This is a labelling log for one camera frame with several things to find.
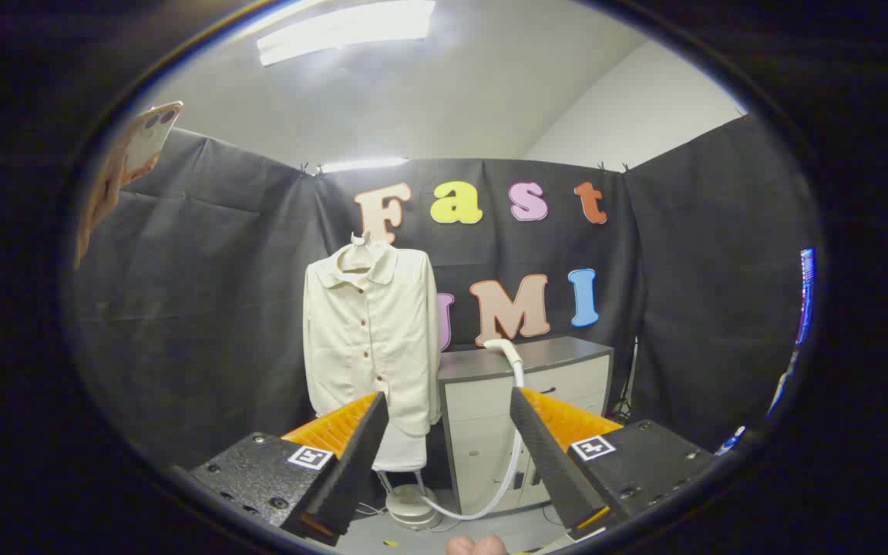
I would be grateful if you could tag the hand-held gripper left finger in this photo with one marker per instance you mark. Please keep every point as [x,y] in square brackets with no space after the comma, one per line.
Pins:
[355,470]

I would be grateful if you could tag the glowing blue monitor screen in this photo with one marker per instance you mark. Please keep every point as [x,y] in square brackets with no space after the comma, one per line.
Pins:
[805,297]

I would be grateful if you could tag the white cabinet with grey top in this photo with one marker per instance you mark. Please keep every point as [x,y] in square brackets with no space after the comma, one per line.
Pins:
[482,432]

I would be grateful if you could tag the white clothes hanger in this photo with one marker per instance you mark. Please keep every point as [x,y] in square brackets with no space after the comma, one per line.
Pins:
[357,258]

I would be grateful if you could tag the smartphone with pale case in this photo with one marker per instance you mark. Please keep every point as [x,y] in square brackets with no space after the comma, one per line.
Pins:
[149,139]

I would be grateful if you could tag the ceiling light panel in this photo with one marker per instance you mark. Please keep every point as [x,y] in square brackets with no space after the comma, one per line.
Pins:
[344,29]

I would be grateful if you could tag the white garment steamer base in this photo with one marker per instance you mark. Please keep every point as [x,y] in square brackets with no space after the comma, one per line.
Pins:
[409,509]

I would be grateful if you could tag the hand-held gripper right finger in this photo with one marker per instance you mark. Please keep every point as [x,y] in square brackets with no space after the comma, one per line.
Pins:
[548,462]

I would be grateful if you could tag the cream button-up shirt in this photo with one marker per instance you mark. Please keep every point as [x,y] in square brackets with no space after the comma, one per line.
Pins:
[371,339]

